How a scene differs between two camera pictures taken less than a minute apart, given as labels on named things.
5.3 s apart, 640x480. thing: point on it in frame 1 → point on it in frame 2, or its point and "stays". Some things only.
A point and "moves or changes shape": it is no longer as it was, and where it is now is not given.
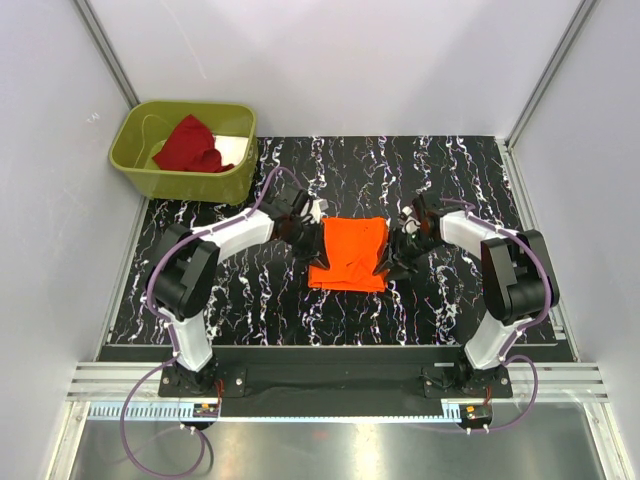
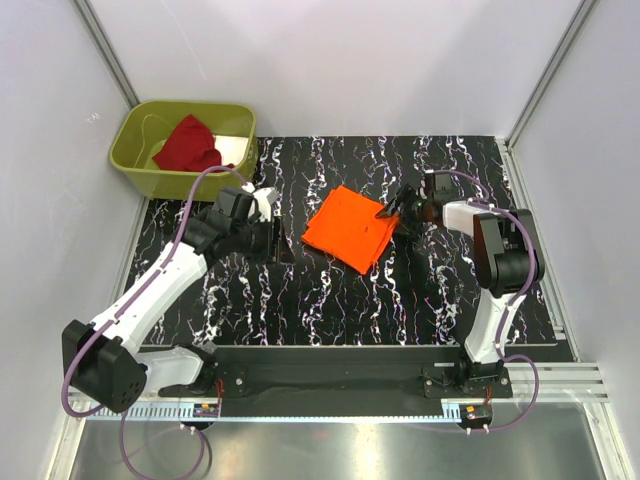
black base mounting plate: [336, 381] stays
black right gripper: [405, 266] → [405, 196]
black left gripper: [315, 248] → [266, 253]
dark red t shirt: [190, 146] stays
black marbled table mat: [265, 298] stays
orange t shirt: [355, 246] moves or changes shape
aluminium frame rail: [106, 51] stays
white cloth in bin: [232, 149] stays
